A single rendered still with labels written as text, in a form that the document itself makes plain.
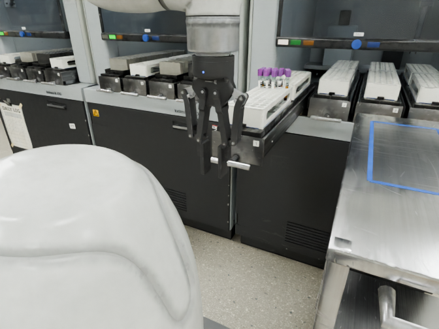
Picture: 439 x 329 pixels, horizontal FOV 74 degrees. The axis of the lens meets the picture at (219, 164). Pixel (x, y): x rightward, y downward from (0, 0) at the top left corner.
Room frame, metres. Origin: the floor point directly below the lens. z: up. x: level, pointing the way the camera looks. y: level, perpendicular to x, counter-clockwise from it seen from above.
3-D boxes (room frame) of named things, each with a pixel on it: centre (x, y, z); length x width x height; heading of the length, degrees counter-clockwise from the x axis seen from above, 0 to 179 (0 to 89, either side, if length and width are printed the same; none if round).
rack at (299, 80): (1.10, -0.26, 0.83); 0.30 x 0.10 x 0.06; 154
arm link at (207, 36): (0.55, 0.01, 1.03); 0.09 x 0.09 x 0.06
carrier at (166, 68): (1.38, 0.22, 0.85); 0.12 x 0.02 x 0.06; 65
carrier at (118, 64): (1.52, 0.49, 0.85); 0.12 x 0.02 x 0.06; 64
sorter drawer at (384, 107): (1.22, -0.66, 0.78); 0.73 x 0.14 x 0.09; 154
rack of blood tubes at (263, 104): (0.82, -0.12, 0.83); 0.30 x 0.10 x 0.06; 154
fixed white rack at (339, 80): (1.16, -0.46, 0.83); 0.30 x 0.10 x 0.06; 154
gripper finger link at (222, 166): (0.53, -0.01, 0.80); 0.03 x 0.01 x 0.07; 154
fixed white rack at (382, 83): (1.10, -0.60, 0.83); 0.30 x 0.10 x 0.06; 154
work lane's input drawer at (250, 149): (0.94, -0.18, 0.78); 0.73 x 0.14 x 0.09; 154
